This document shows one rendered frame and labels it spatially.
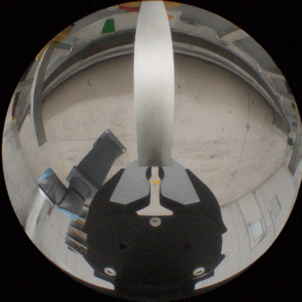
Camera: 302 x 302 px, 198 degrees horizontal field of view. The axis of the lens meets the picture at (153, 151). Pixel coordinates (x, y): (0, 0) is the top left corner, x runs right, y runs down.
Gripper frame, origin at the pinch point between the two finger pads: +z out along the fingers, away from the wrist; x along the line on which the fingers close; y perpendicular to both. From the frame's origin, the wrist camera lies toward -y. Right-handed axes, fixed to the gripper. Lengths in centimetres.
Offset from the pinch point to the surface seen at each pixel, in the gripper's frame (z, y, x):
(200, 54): 64, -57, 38
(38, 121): -1.8, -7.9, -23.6
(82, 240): -20, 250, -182
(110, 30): 8.7, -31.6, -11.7
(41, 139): -1.8, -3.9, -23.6
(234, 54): 11.7, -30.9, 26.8
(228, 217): 45, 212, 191
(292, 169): -12.5, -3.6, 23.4
